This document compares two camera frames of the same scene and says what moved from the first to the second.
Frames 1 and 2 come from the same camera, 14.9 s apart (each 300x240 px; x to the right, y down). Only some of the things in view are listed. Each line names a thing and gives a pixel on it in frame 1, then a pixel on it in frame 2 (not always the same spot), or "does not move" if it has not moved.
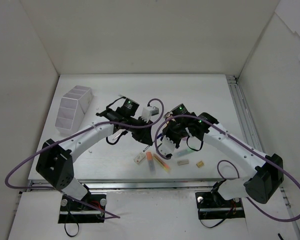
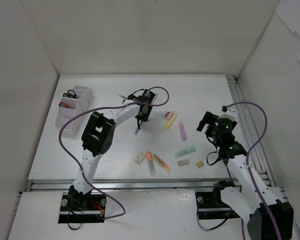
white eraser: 183,162 does not move
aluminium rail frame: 252,139 does not move
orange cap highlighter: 151,162 does not move
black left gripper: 142,135 → 143,115
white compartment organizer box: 72,108 does not move
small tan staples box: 200,164 does not move
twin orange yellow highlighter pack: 162,164 does not move
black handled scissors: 113,137 → 71,94
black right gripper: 174,132 → 208,120
